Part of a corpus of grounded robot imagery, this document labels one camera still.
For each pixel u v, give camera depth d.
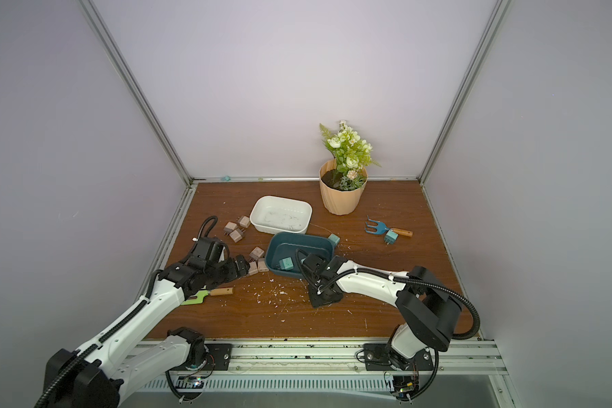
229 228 1.00
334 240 0.97
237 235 1.00
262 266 0.90
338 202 0.99
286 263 0.90
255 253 0.93
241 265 0.75
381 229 1.03
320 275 0.63
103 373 0.40
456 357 0.74
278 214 1.07
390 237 0.97
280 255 0.95
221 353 0.74
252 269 0.87
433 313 0.43
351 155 0.89
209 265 0.65
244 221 1.03
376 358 0.73
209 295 0.85
